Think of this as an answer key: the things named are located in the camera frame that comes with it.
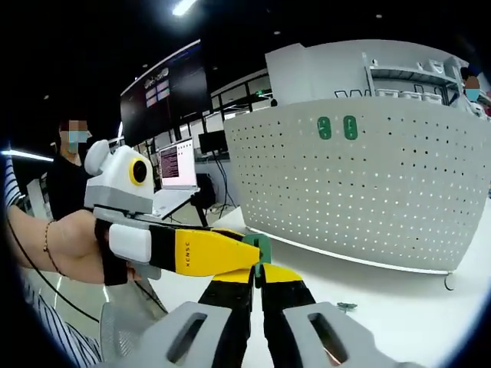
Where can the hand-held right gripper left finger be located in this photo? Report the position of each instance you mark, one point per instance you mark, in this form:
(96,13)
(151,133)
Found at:
(215,329)

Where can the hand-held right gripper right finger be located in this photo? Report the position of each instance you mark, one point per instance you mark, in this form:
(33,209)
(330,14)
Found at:
(299,329)

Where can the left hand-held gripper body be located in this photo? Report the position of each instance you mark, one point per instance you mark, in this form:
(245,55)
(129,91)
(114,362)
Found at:
(119,184)

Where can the green mounting plate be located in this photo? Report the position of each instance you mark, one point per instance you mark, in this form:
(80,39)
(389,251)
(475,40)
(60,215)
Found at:
(350,127)
(324,128)
(251,241)

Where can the green hook assembly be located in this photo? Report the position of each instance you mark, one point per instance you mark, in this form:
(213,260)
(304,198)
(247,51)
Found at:
(347,306)
(260,274)

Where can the person's left hand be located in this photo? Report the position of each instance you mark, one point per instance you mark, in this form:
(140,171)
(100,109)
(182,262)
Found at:
(76,249)

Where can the open laptop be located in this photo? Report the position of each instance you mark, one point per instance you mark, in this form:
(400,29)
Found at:
(178,165)

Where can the white mesh chair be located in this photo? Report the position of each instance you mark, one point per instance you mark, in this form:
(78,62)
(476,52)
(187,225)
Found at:
(122,333)

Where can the black desk monitor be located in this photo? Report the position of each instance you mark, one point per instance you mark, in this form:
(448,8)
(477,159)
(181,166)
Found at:
(211,142)

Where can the white perforated pegboard panel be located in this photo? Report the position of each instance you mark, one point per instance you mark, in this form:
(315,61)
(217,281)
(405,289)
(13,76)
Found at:
(364,199)

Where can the striped shirt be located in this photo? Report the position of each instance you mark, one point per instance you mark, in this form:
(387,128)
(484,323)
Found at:
(50,326)

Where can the round pegboard foot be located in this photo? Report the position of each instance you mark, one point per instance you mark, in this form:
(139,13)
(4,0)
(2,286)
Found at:
(449,281)

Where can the ceiling lamp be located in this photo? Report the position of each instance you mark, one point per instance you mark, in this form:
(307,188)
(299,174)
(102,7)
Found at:
(185,7)

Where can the grey storage shelf rack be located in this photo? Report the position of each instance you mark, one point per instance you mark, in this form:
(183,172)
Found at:
(406,73)

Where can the large dark wall display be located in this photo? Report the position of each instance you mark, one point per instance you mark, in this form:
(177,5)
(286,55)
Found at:
(165,96)

